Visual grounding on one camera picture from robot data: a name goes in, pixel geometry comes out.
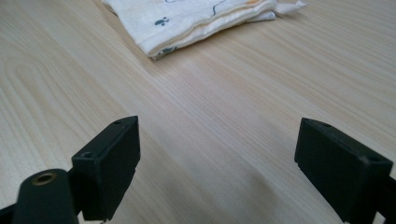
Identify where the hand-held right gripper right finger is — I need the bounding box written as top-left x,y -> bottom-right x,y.
293,117 -> 394,224

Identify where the white printed cloth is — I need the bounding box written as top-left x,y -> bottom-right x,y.
102,0 -> 307,60

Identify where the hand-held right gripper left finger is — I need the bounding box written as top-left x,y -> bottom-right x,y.
71,115 -> 141,222

